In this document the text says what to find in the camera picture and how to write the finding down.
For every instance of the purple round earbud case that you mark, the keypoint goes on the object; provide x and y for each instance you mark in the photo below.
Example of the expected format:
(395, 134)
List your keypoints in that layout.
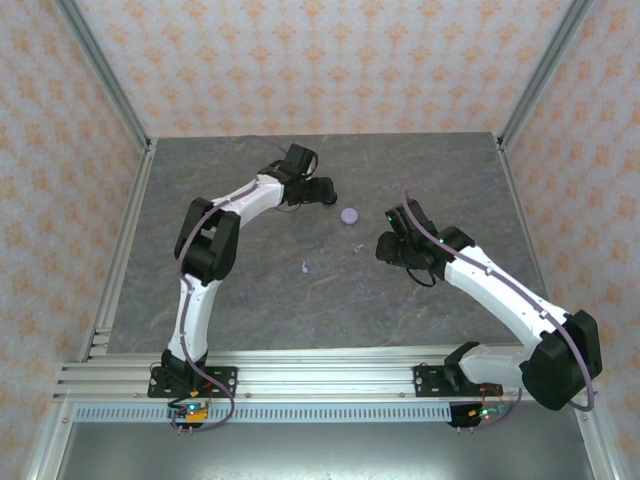
(349, 215)

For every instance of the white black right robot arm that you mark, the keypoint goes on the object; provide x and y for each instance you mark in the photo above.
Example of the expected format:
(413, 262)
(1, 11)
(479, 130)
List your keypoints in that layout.
(500, 295)

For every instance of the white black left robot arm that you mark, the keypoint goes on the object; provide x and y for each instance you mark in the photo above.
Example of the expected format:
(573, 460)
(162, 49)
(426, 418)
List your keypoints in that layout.
(192, 320)

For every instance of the wide aluminium mounting beam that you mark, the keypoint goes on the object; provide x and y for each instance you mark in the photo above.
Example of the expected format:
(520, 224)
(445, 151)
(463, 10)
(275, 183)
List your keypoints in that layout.
(325, 380)

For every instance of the grey metal sheet panel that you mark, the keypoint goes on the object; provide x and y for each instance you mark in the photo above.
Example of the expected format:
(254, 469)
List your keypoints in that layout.
(320, 450)

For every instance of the aluminium side table rail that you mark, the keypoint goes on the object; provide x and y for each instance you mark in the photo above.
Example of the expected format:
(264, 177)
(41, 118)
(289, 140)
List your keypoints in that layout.
(520, 200)
(120, 250)

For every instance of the aluminium upright frame post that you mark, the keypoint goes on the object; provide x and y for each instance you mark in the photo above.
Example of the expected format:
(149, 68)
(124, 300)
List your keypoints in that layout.
(106, 75)
(542, 75)

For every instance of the aluminium lower frame post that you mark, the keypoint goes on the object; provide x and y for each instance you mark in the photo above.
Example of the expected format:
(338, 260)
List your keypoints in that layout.
(47, 445)
(600, 450)

